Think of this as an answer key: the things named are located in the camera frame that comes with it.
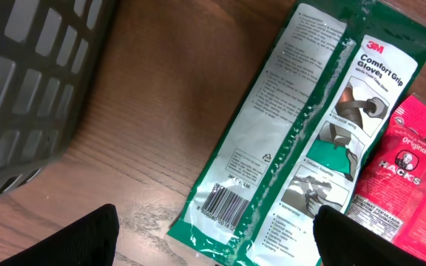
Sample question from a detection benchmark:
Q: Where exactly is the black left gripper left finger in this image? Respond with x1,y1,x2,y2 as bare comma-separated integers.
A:
0,204,120,266

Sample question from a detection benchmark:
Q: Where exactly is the grey plastic mesh basket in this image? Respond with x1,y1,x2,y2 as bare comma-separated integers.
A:
0,0,118,196

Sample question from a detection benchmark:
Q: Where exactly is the red snack bag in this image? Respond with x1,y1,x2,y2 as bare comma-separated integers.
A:
346,94,426,262

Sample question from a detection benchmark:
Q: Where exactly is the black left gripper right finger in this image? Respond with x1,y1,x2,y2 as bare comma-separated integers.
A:
313,205,426,266

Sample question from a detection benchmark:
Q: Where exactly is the green white packet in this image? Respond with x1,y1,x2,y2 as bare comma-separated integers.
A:
167,0,426,265

